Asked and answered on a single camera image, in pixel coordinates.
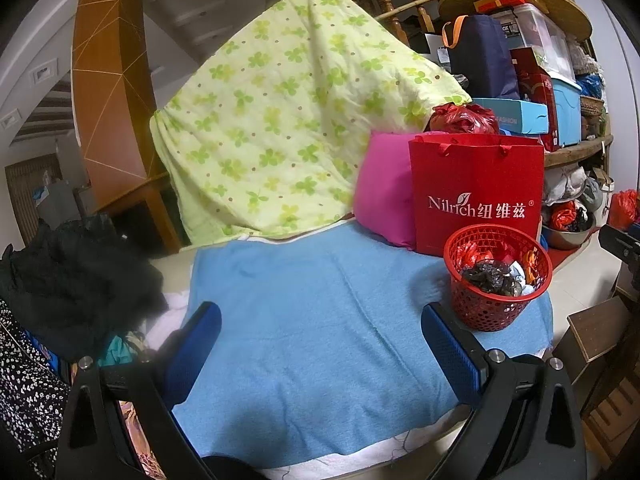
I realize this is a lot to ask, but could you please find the navy bag with orange handles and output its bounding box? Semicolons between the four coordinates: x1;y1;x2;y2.
442;14;522;101

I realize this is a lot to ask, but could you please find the brown wooden stool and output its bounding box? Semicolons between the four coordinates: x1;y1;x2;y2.
552;295;633;386

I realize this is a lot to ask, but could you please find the large knotted red plastic bag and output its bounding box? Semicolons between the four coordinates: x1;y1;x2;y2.
429;102;500;136

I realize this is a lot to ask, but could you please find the red plastic basket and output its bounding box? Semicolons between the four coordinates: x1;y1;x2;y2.
444;225;553;333

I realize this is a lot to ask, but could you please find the pink pillow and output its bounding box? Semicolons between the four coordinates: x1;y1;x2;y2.
352;131;417;250

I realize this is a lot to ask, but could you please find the dark floral cloth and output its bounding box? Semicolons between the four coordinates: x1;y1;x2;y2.
0;300;71;480

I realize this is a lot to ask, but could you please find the blue plastic bin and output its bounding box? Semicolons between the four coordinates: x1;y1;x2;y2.
550;77;583;148

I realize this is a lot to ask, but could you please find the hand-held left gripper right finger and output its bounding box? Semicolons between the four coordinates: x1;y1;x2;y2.
421;302;587;480

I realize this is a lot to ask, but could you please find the round wooden shelf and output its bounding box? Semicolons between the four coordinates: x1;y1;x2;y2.
439;0;615;168

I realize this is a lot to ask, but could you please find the blue towel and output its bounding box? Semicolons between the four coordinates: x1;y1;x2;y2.
170;220;553;471

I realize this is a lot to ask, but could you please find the green clover print quilt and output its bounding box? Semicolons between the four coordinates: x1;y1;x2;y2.
150;0;473;246

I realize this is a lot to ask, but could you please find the clear plastic storage box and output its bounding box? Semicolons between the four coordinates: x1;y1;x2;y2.
492;4;576;81

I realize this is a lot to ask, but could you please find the pale pink cloth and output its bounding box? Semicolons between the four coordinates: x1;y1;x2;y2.
145;290;196;356

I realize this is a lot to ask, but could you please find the red paper shopping bag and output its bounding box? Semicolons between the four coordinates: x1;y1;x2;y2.
408;131;546;257

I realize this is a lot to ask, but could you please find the metal bowl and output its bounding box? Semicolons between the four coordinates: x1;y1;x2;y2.
541;212;597;251

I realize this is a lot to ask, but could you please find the orange flat box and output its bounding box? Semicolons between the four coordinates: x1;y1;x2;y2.
474;0;541;13

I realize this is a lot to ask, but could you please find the black fluffy cloth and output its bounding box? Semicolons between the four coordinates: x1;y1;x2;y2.
0;215;168;361

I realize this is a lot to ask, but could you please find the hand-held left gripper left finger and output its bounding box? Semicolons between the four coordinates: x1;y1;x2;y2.
54;301;222;480

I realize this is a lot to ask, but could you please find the dark red gift box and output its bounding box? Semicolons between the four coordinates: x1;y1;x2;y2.
510;47;558;151

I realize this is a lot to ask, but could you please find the orange snack wrapper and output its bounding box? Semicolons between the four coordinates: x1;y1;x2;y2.
522;250;543;283

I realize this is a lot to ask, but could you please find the teal cloth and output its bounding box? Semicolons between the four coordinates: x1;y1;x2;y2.
97;332;151;368

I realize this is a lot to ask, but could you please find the light blue cardboard box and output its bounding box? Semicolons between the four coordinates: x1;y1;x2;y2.
471;97;551;136

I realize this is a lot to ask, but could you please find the black plastic bag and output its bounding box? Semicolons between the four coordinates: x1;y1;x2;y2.
461;260;516;295

